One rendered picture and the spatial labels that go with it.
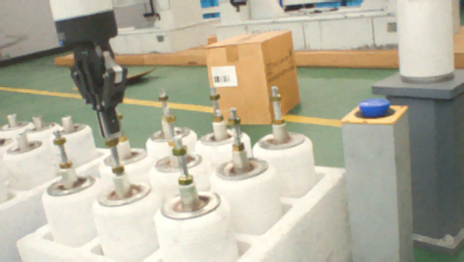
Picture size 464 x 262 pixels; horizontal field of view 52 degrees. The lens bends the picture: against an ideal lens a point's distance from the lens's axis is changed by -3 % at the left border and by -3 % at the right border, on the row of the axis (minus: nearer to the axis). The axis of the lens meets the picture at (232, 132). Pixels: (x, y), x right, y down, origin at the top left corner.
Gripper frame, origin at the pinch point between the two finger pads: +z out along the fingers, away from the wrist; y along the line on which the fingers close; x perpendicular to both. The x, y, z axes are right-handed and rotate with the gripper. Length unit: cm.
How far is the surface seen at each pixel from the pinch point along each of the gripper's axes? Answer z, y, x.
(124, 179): 7.9, 1.1, -0.1
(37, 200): 19.1, -35.3, -2.7
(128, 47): 22, -319, 178
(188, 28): 13, -260, 200
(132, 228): 13.4, 4.2, -2.1
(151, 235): 15.2, 4.7, 0.1
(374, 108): 2.8, 24.0, 24.5
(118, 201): 10.1, 2.1, -2.1
